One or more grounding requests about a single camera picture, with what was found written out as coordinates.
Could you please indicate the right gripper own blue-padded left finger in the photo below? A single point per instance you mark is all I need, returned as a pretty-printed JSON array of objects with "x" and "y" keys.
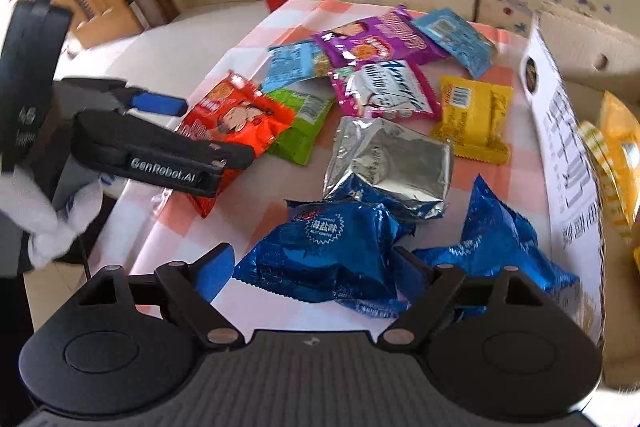
[{"x": 189, "y": 290}]

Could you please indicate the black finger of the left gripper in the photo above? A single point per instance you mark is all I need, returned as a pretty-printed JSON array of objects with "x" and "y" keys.
[{"x": 206, "y": 155}]

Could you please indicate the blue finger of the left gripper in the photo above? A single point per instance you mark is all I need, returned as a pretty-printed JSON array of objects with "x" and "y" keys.
[{"x": 152, "y": 102}]

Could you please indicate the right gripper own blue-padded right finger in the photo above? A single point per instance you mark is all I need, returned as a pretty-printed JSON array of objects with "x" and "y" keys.
[{"x": 430, "y": 292}]

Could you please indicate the red orange snack packet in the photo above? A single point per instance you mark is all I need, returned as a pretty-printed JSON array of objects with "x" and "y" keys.
[{"x": 237, "y": 112}]

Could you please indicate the blue foil packet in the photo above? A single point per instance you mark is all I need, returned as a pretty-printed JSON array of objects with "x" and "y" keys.
[
  {"x": 493, "y": 237},
  {"x": 332, "y": 251}
]

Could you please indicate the green snack packet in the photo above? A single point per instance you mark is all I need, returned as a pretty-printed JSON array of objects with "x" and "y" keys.
[{"x": 296, "y": 143}]

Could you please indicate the silver foil packet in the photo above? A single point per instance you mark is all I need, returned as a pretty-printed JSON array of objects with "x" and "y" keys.
[{"x": 375, "y": 160}]

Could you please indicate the white pink America packet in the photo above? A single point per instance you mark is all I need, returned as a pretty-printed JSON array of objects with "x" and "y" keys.
[{"x": 394, "y": 90}]

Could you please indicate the purple snack packet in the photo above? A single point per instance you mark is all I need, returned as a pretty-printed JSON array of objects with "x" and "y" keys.
[{"x": 388, "y": 37}]

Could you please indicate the light blue packet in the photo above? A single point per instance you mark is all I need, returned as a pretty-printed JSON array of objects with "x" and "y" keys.
[
  {"x": 294, "y": 62},
  {"x": 469, "y": 47}
]

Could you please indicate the white gloved hand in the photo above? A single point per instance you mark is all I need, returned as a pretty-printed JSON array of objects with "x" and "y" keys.
[{"x": 50, "y": 232}]

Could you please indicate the yellow snack packet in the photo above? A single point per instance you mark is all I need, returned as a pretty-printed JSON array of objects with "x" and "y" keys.
[{"x": 473, "y": 117}]

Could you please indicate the orange yellow packet in box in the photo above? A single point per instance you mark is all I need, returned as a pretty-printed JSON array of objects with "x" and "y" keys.
[{"x": 613, "y": 145}]

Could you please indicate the cardboard box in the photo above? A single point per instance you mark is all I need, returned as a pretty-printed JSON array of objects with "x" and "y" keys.
[{"x": 568, "y": 65}]

